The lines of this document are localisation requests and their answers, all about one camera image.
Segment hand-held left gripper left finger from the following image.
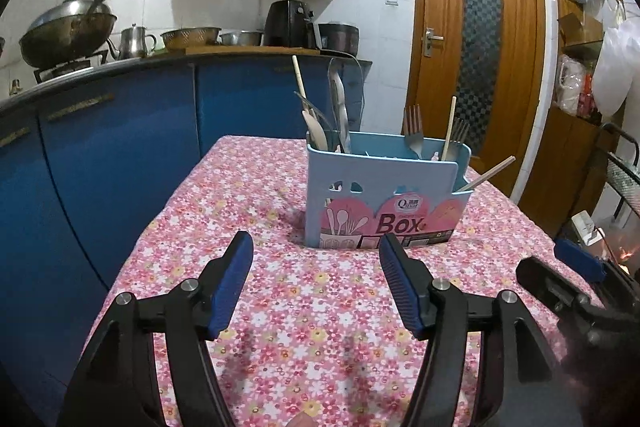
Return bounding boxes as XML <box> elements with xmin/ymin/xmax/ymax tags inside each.
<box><xmin>57</xmin><ymin>231</ymin><xmax>255</xmax><ymax>427</ymax></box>

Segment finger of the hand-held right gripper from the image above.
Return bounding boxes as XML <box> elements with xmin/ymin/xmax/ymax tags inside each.
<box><xmin>515</xmin><ymin>256</ymin><xmax>591</xmax><ymax>323</ymax></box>
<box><xmin>554</xmin><ymin>238</ymin><xmax>621</xmax><ymax>285</ymax></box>

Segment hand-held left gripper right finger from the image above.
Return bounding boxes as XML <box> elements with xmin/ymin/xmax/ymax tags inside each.
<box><xmin>378</xmin><ymin>233</ymin><xmax>583</xmax><ymax>427</ymax></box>

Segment light blue chopstick box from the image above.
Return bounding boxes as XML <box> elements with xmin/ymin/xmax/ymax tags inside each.
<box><xmin>306</xmin><ymin>131</ymin><xmax>472</xmax><ymax>250</ymax></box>

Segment wooden chopsticks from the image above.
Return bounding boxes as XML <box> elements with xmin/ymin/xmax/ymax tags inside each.
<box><xmin>454</xmin><ymin>155</ymin><xmax>517</xmax><ymax>194</ymax></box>

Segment steel fork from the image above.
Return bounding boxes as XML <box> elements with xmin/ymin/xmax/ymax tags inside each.
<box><xmin>441</xmin><ymin>119</ymin><xmax>471</xmax><ymax>162</ymax></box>
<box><xmin>402</xmin><ymin>104</ymin><xmax>426</xmax><ymax>159</ymax></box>

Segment beige wooden spoon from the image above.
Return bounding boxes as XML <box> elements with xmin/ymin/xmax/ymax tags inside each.
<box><xmin>305</xmin><ymin>109</ymin><xmax>328</xmax><ymax>154</ymax></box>

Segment wooden chopstick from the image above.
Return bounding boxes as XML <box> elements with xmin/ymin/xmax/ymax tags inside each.
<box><xmin>291</xmin><ymin>54</ymin><xmax>308</xmax><ymax>120</ymax></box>

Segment white power strip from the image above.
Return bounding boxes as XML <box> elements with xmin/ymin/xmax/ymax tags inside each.
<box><xmin>570</xmin><ymin>209</ymin><xmax>606</xmax><ymax>248</ymax></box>

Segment pink floral tablecloth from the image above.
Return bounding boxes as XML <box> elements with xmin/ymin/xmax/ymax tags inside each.
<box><xmin>90</xmin><ymin>134</ymin><xmax>608</xmax><ymax>427</ymax></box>

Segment wooden shelf unit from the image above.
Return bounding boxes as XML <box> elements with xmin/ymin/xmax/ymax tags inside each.
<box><xmin>517</xmin><ymin>0</ymin><xmax>631</xmax><ymax>238</ymax></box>

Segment wooden door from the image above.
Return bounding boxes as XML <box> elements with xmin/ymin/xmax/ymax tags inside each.
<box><xmin>414</xmin><ymin>0</ymin><xmax>547</xmax><ymax>210</ymax></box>

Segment pink and white bag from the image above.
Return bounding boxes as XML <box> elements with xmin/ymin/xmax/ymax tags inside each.
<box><xmin>555</xmin><ymin>54</ymin><xmax>596</xmax><ymax>115</ymax></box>

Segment blue base cabinet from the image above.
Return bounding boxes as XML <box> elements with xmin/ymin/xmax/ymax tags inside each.
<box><xmin>0</xmin><ymin>52</ymin><xmax>373</xmax><ymax>408</ymax></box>

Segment white plastic bag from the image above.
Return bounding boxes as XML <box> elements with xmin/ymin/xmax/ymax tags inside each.
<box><xmin>592</xmin><ymin>14</ymin><xmax>640</xmax><ymax>118</ymax></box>

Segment wooden cutting board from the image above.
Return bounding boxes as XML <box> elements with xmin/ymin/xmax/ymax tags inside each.
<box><xmin>185</xmin><ymin>46</ymin><xmax>321</xmax><ymax>56</ymax></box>

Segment steel bowl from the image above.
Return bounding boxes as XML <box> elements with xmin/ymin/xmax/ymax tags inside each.
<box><xmin>219</xmin><ymin>30</ymin><xmax>265</xmax><ymax>48</ymax></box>

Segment steel colander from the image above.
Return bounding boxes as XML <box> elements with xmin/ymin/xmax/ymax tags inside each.
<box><xmin>160</xmin><ymin>27</ymin><xmax>222</xmax><ymax>52</ymax></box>

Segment dark rice cooker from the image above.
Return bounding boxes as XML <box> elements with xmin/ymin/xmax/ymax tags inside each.
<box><xmin>317</xmin><ymin>23</ymin><xmax>361</xmax><ymax>55</ymax></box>

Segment steel kettle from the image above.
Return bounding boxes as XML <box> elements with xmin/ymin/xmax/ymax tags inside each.
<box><xmin>106</xmin><ymin>24</ymin><xmax>157</xmax><ymax>60</ymax></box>

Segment black air fryer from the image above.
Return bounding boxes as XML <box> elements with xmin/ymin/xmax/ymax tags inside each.
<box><xmin>262</xmin><ymin>0</ymin><xmax>318</xmax><ymax>48</ymax></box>

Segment gas stove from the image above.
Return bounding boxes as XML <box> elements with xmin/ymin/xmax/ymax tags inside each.
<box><xmin>32</xmin><ymin>49</ymin><xmax>110</xmax><ymax>82</ymax></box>

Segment steel wok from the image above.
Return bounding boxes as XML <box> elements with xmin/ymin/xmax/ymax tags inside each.
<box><xmin>19</xmin><ymin>0</ymin><xmax>118</xmax><ymax>68</ymax></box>

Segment black wire rack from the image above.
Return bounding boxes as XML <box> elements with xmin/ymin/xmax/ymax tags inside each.
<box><xmin>592</xmin><ymin>122</ymin><xmax>640</xmax><ymax>233</ymax></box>

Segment metal door handle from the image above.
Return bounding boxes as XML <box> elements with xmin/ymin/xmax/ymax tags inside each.
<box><xmin>421</xmin><ymin>27</ymin><xmax>445</xmax><ymax>56</ymax></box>

